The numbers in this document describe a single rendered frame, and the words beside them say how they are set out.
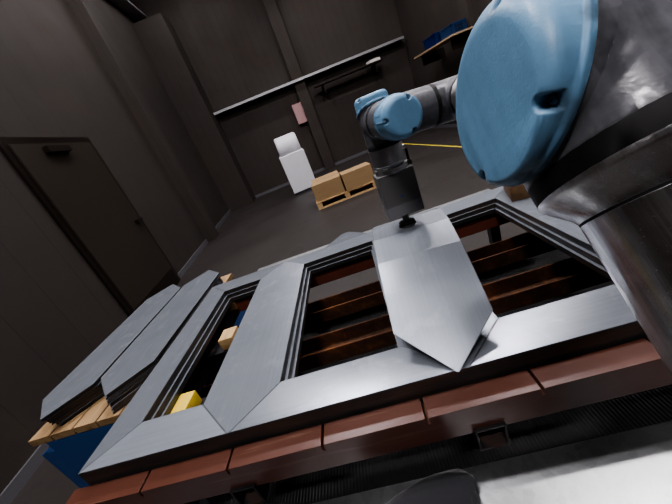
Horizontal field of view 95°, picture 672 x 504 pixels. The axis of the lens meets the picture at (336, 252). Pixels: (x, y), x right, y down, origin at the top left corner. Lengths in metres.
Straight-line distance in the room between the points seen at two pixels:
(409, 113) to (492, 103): 0.35
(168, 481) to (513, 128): 0.74
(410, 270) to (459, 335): 0.16
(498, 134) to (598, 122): 0.05
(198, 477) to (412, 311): 0.49
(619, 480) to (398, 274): 0.45
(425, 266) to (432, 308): 0.09
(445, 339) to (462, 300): 0.08
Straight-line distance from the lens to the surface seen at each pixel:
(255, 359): 0.80
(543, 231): 0.98
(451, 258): 0.67
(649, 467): 0.73
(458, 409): 0.58
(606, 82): 0.22
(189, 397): 0.93
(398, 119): 0.58
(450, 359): 0.58
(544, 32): 0.21
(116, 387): 1.14
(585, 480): 0.70
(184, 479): 0.74
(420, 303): 0.62
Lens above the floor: 1.29
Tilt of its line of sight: 22 degrees down
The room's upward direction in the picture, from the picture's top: 22 degrees counter-clockwise
